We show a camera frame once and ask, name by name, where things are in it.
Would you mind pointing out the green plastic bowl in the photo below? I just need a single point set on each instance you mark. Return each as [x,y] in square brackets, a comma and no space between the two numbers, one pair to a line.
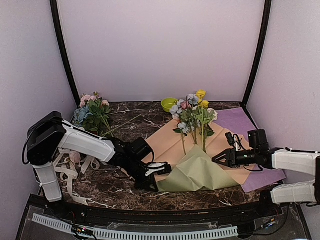
[168,103]

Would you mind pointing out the cream ribbon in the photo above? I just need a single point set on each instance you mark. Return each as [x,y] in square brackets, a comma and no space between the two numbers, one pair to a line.
[65,164]

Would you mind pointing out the black frame post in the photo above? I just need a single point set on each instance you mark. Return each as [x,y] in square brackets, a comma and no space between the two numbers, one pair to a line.
[258,53]
[63,50]

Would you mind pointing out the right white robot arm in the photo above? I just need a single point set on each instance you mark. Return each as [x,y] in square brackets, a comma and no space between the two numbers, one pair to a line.
[302,161]

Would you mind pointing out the small blue flower stem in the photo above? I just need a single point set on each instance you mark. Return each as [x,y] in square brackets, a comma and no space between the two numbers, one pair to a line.
[183,130]

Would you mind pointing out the white slotted cable duct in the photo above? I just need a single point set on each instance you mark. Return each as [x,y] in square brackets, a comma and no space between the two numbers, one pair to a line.
[135,232]

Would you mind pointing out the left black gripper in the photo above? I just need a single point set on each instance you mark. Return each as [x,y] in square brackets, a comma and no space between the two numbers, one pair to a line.
[146,184]

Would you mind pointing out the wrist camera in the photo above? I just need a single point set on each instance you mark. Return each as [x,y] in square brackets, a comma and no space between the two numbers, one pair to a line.
[160,168]
[234,141]

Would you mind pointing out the right black frame post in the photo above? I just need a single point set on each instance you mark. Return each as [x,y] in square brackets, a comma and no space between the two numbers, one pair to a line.
[258,53]

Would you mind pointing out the purple wrapping paper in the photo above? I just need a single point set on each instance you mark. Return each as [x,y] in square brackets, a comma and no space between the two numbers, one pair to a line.
[238,122]

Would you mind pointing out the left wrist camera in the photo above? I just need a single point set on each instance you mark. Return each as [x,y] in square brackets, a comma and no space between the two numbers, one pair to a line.
[160,168]

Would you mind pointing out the blue fake flower on table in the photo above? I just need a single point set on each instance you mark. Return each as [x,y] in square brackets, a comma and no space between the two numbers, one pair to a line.
[82,117]

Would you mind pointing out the yellow fake flower stem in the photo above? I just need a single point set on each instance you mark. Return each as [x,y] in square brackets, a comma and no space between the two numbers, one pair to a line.
[200,94]

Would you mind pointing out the peach and green wrapping paper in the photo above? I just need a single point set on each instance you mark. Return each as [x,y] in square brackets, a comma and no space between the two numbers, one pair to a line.
[192,168]

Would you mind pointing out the left black frame post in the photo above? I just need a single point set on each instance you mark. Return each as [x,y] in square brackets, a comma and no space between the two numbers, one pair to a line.
[63,50]

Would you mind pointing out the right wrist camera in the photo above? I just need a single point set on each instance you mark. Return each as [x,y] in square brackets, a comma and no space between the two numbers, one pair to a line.
[234,141]

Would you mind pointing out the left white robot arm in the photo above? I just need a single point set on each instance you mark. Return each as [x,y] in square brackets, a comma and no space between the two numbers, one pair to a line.
[53,132]

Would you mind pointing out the pink fake flower bunch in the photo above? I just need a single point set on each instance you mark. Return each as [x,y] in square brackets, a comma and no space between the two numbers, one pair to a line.
[101,110]

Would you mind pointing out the black front rail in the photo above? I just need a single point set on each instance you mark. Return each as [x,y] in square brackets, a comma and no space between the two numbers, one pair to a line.
[245,216]

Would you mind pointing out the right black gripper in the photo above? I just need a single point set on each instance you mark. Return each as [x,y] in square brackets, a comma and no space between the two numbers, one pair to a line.
[231,162]

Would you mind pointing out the white and red flower stem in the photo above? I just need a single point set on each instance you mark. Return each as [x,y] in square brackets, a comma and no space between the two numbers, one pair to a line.
[207,116]

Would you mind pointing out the blue fake flower stem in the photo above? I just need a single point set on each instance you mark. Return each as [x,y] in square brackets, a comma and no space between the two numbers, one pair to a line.
[183,111]

